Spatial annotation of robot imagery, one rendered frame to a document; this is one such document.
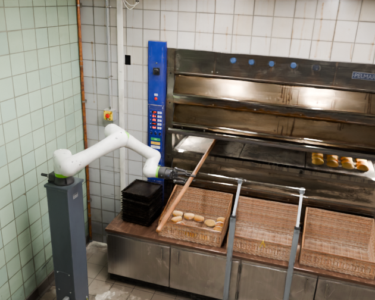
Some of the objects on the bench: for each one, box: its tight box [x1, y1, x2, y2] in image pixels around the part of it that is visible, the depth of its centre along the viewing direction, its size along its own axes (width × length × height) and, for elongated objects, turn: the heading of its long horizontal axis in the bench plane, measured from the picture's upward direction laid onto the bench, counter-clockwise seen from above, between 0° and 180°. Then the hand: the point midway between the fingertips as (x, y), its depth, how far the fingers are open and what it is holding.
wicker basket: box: [158, 185, 233, 248], centre depth 357 cm, size 49×56×28 cm
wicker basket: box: [226, 196, 301, 262], centre depth 342 cm, size 49×56×28 cm
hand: (191, 177), depth 315 cm, fingers closed on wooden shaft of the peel, 3 cm apart
